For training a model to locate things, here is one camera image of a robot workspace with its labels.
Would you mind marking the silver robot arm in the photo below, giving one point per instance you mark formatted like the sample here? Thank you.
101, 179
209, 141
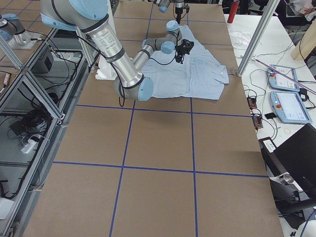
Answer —
91, 17
163, 6

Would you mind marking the red bottle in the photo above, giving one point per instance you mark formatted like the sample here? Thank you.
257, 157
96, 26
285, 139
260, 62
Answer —
233, 11

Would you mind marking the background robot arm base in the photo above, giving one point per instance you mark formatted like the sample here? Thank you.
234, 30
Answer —
13, 32

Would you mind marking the wooden board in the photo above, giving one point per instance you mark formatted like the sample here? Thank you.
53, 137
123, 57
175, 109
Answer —
305, 46

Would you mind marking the lower blue teach pendant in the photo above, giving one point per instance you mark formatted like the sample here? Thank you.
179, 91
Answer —
289, 107

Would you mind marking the aluminium frame post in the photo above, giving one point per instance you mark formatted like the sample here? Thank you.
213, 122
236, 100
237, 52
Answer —
262, 25

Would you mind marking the aluminium lattice frame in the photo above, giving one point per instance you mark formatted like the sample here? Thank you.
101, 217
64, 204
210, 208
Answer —
33, 104

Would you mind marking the clear plastic bag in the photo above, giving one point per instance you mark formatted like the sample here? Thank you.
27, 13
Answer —
240, 38

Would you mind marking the grey control box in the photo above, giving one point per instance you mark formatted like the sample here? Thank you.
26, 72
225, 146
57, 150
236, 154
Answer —
44, 62

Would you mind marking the upper blue teach pendant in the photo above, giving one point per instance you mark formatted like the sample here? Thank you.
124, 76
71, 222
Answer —
279, 82

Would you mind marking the black laptop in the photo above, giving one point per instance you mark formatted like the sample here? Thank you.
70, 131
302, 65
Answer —
298, 156

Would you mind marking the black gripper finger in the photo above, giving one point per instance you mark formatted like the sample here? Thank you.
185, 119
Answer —
180, 17
178, 58
182, 59
177, 18

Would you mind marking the black labelled box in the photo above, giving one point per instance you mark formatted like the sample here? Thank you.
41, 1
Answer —
268, 148

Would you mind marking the blue teach pendant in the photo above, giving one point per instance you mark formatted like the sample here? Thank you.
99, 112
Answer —
279, 82
289, 107

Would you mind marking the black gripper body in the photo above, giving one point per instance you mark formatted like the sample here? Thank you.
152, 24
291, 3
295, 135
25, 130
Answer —
178, 13
180, 50

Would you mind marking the seated person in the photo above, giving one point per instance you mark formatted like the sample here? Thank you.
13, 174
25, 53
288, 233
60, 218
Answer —
296, 12

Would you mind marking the light blue button-up shirt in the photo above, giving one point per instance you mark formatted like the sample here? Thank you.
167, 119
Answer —
200, 75

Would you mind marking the white pedestal column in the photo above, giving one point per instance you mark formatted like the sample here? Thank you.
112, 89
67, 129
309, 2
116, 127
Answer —
105, 70

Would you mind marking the purple reacher grabber stick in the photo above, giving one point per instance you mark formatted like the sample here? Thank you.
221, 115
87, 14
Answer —
284, 75

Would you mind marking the white power strip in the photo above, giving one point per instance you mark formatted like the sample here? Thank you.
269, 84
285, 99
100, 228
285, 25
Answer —
32, 141

